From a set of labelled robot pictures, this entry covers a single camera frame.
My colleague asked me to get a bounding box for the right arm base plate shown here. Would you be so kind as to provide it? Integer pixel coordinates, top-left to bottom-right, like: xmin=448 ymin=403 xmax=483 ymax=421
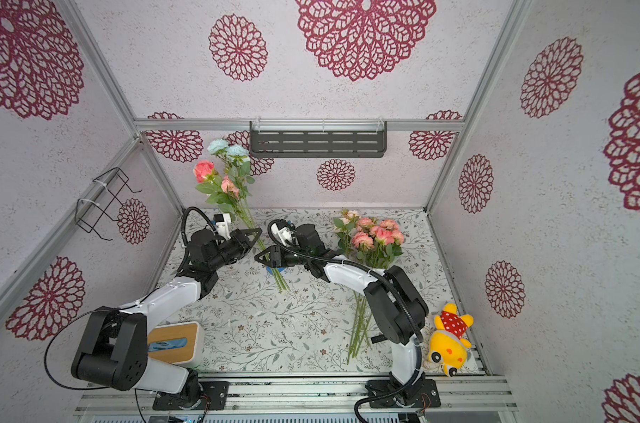
xmin=366 ymin=378 xmax=441 ymax=409

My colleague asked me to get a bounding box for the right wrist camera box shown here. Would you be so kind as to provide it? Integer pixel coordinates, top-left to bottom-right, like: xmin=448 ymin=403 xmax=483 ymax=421
xmin=294 ymin=224 xmax=326 ymax=254

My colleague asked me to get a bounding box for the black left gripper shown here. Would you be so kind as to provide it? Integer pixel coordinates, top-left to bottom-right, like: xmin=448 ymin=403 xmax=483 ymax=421
xmin=209 ymin=227 xmax=263 ymax=271

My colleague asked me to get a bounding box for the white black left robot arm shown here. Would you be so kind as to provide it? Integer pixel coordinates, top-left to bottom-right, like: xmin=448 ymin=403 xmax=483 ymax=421
xmin=71 ymin=228 xmax=262 ymax=394

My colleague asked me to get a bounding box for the wooden lid tissue box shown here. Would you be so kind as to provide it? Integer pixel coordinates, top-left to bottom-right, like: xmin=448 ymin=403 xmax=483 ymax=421
xmin=148 ymin=321 xmax=205 ymax=368

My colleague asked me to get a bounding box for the black wire wall rack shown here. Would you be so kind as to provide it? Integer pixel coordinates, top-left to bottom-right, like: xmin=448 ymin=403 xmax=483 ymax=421
xmin=74 ymin=167 xmax=142 ymax=241

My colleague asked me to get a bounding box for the grey wall shelf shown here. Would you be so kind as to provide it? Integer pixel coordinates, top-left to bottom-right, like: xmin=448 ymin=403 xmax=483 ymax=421
xmin=249 ymin=121 xmax=388 ymax=159

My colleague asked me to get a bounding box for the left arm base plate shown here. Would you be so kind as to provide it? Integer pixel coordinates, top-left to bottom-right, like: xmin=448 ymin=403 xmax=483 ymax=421
xmin=152 ymin=381 xmax=230 ymax=412

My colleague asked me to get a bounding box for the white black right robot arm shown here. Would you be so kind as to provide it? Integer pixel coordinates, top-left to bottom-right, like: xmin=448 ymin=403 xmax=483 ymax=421
xmin=255 ymin=245 xmax=429 ymax=385

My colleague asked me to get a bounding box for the yellow plush bear toy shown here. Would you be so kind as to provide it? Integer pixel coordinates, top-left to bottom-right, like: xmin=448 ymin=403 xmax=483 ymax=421
xmin=427 ymin=303 xmax=474 ymax=377

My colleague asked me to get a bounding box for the black round knob tool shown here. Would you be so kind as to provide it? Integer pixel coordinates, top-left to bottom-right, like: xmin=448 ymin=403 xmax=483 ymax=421
xmin=370 ymin=334 xmax=388 ymax=345

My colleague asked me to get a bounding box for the pink rose bouquet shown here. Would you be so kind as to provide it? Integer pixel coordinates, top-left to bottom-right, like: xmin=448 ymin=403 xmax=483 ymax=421
xmin=334 ymin=210 xmax=406 ymax=363

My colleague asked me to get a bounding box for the mixed pastel flower bouquet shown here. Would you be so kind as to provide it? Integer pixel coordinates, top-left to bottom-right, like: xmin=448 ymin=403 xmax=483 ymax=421
xmin=193 ymin=138 xmax=290 ymax=294

